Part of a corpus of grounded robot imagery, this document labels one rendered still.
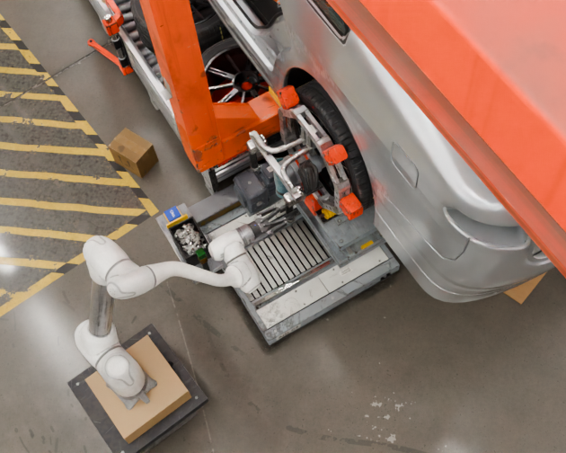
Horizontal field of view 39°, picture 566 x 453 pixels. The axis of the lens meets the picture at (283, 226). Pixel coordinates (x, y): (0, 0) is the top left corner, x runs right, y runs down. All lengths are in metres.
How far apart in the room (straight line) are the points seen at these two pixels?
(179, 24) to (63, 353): 1.98
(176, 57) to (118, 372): 1.39
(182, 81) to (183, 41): 0.23
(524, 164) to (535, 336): 3.73
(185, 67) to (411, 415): 2.04
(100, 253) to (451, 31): 2.70
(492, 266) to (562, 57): 2.45
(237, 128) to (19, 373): 1.75
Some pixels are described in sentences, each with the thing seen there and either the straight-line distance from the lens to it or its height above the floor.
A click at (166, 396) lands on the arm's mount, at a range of 3.85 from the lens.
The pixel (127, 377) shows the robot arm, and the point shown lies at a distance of 3.66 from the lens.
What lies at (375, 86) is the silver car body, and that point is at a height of 1.66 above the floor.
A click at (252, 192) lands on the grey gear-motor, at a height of 0.41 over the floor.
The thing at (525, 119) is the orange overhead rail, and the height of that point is 3.49.
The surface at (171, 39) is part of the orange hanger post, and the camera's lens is 3.40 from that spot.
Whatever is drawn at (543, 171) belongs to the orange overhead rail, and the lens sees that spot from 0.68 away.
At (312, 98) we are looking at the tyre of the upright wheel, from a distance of 3.61.
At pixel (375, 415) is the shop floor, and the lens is 4.16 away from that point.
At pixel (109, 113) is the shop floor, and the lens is 5.20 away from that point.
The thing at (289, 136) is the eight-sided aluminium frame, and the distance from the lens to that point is 3.98.
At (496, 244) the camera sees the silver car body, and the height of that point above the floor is 1.42.
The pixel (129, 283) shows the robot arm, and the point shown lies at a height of 1.18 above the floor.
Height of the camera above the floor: 4.02
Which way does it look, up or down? 61 degrees down
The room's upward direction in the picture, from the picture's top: 7 degrees counter-clockwise
